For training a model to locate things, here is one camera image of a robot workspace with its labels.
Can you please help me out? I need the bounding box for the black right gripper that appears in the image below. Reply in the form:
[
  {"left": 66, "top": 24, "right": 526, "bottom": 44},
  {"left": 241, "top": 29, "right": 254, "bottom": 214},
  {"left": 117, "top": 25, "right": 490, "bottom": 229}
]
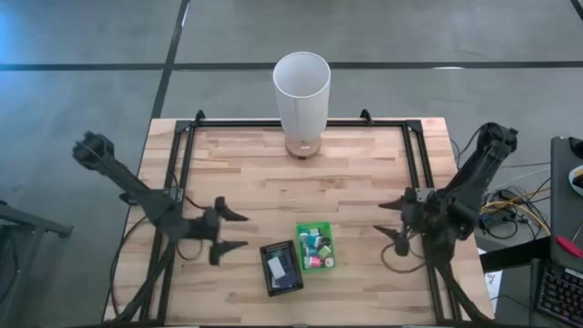
[{"left": 372, "top": 185, "right": 430, "bottom": 258}]

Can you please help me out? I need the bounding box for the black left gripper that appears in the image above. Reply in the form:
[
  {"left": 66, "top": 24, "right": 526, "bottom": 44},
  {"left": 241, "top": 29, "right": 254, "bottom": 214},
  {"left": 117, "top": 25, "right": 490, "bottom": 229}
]
[{"left": 197, "top": 195, "right": 251, "bottom": 267}]

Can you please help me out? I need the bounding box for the black rectangular clock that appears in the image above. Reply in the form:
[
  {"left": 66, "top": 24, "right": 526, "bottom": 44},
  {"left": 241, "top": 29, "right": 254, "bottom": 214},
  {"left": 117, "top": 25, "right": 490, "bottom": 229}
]
[{"left": 267, "top": 256, "right": 287, "bottom": 281}]

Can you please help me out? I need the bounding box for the purple digital clock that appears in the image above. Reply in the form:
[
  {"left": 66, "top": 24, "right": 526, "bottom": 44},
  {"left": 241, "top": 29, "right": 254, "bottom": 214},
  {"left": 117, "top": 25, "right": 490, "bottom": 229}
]
[{"left": 275, "top": 268, "right": 297, "bottom": 290}]

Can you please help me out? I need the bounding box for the black plastic basket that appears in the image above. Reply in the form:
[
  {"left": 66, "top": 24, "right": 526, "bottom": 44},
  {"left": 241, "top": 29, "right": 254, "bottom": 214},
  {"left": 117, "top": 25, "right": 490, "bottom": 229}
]
[{"left": 259, "top": 240, "right": 305, "bottom": 298}]

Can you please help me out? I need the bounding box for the green plastic basket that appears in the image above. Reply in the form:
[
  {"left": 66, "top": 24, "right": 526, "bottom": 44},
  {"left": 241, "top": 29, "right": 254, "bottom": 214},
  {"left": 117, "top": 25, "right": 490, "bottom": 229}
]
[{"left": 294, "top": 220, "right": 337, "bottom": 274}]

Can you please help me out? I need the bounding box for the black power box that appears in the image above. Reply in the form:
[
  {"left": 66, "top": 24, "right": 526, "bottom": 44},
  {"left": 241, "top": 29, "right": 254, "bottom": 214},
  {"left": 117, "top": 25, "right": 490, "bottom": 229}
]
[{"left": 477, "top": 211, "right": 506, "bottom": 231}]

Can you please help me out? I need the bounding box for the white paper sheet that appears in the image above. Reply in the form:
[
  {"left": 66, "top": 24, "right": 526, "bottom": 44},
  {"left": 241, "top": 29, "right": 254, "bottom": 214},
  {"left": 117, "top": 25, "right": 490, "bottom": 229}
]
[{"left": 485, "top": 271, "right": 502, "bottom": 300}]

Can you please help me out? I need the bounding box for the white shade wooden base lamp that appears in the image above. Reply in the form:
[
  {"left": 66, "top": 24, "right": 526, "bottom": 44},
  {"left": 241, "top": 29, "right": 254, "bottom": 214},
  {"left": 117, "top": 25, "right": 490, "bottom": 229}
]
[{"left": 272, "top": 51, "right": 332, "bottom": 160}]

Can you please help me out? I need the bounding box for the black desk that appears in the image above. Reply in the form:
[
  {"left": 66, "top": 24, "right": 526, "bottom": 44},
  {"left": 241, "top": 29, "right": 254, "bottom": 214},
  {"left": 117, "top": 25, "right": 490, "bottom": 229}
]
[{"left": 480, "top": 135, "right": 583, "bottom": 328}]

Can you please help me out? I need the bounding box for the backlit computer keyboard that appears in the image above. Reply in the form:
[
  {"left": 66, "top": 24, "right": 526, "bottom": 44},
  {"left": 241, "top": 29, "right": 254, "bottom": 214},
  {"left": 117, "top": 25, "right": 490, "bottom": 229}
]
[{"left": 537, "top": 262, "right": 583, "bottom": 328}]

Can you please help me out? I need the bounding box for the white round object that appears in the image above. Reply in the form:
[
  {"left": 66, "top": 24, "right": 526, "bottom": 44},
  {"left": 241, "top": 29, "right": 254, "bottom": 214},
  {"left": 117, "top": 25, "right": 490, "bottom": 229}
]
[{"left": 568, "top": 164, "right": 583, "bottom": 197}]

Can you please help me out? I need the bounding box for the dark grey bench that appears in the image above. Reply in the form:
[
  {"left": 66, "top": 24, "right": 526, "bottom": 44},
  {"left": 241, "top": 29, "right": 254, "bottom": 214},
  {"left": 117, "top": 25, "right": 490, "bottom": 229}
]
[{"left": 0, "top": 200, "right": 74, "bottom": 328}]

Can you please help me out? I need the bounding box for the yellow cable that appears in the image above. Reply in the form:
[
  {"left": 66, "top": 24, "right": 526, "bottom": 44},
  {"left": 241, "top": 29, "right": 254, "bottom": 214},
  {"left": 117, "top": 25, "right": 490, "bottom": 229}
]
[{"left": 480, "top": 189, "right": 552, "bottom": 236}]

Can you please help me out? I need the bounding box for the black aluminium table frame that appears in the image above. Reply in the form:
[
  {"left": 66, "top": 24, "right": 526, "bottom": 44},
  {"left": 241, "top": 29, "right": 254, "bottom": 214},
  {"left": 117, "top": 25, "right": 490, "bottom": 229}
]
[{"left": 108, "top": 108, "right": 496, "bottom": 327}]

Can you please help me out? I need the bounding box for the red handled tool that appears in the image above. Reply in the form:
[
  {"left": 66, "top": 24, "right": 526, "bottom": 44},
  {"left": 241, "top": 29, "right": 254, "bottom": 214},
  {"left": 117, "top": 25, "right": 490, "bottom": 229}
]
[{"left": 555, "top": 235, "right": 583, "bottom": 260}]

